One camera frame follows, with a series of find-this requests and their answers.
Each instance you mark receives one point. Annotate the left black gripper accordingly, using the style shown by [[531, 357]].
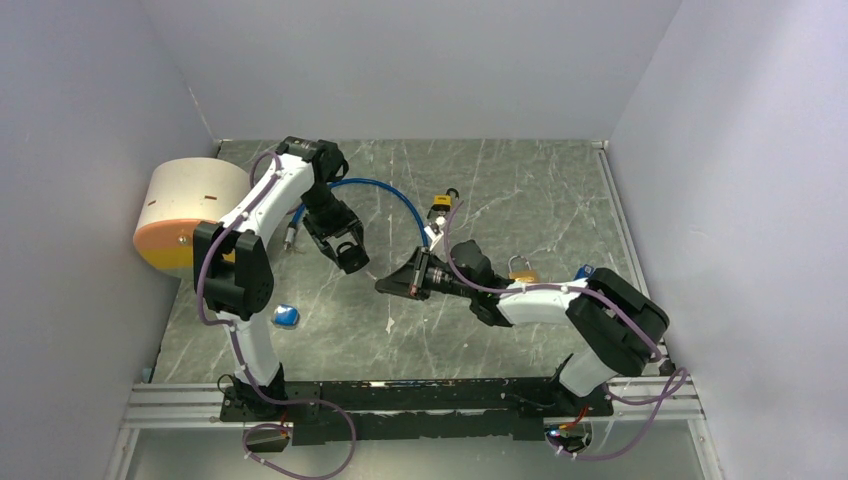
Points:
[[346, 223]]

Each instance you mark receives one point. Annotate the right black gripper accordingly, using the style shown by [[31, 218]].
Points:
[[411, 283]]

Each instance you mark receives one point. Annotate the yellow black padlock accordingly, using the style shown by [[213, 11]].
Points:
[[442, 204]]

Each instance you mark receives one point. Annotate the brass padlock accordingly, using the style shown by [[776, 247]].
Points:
[[521, 270]]

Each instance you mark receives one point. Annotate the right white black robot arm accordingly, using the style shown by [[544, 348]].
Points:
[[621, 327]]

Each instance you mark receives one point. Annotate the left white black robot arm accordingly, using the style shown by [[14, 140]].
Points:
[[233, 277]]

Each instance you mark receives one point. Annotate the blue white round object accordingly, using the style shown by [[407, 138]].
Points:
[[285, 317]]

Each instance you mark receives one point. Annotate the beige yellow cylinder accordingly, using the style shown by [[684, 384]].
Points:
[[181, 194]]

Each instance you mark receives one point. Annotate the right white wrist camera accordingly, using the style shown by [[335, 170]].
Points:
[[434, 230]]

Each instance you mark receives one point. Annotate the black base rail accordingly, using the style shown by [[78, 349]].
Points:
[[522, 408]]

